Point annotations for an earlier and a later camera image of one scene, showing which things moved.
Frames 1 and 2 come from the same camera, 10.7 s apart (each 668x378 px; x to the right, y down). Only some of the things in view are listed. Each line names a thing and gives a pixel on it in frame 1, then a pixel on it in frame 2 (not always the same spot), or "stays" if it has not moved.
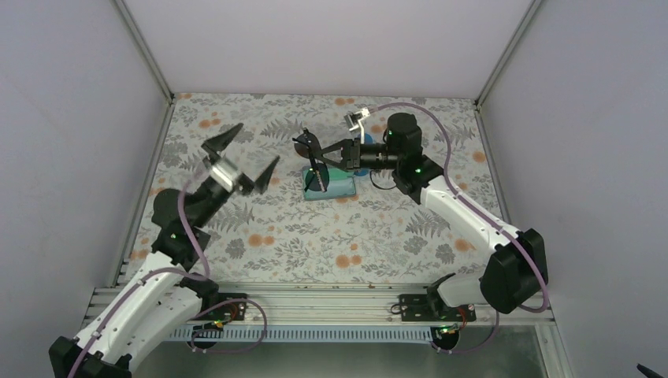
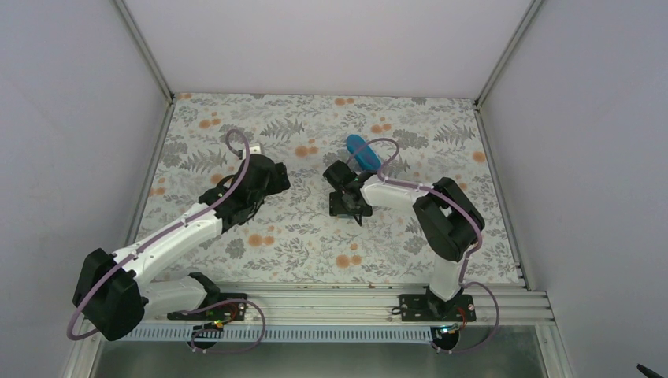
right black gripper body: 354,160 to 343,208
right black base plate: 427,308 stays
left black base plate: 230,312 stays
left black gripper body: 240,181 to 279,183
